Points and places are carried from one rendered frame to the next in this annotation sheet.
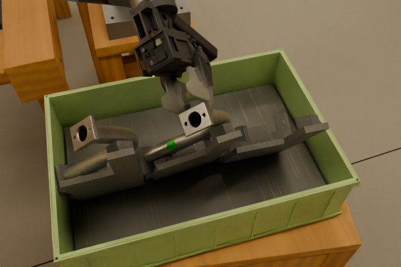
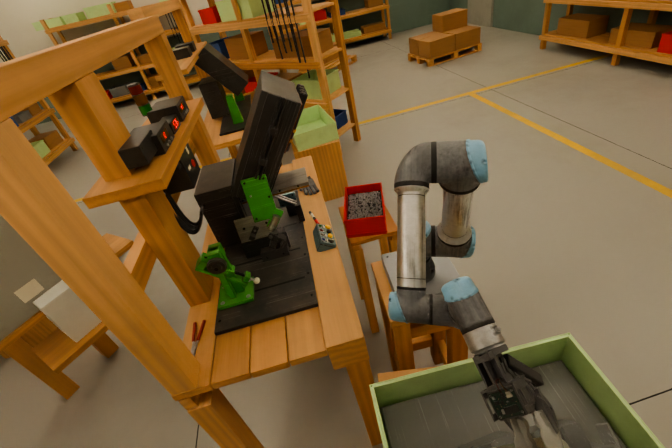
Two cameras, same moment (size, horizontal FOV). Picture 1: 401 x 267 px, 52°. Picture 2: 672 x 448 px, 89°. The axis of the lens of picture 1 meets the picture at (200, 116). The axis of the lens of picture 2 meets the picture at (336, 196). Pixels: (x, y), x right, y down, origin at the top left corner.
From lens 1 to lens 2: 39 cm
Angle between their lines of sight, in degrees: 21
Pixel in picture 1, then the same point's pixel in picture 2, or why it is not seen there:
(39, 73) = (351, 348)
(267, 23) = (501, 251)
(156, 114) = (458, 394)
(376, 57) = (619, 280)
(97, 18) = (386, 290)
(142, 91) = (447, 376)
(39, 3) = (342, 282)
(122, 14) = not seen: hidden behind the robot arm
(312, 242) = not seen: outside the picture
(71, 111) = (388, 394)
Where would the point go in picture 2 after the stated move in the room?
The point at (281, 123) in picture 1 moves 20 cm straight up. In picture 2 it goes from (607, 435) to (633, 391)
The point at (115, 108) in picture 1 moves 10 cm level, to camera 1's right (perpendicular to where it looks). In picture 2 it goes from (423, 389) to (457, 390)
